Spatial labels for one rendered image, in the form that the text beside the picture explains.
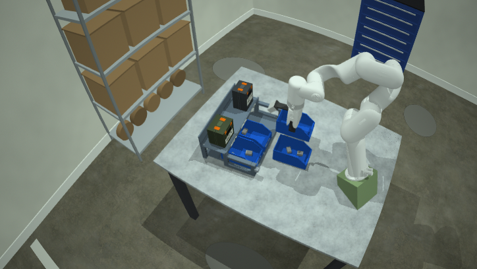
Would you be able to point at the dark grey shelf rack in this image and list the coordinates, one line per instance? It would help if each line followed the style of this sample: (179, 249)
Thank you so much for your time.
(239, 117)

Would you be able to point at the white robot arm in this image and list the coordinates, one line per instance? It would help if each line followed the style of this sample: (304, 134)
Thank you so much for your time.
(355, 124)

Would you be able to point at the blue bin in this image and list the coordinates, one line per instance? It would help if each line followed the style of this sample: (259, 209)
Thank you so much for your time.
(280, 151)
(257, 132)
(303, 131)
(239, 148)

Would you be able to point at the dark grey tool case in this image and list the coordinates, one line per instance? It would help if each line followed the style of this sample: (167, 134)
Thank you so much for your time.
(242, 95)

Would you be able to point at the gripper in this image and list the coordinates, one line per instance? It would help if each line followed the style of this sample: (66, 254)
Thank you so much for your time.
(293, 121)

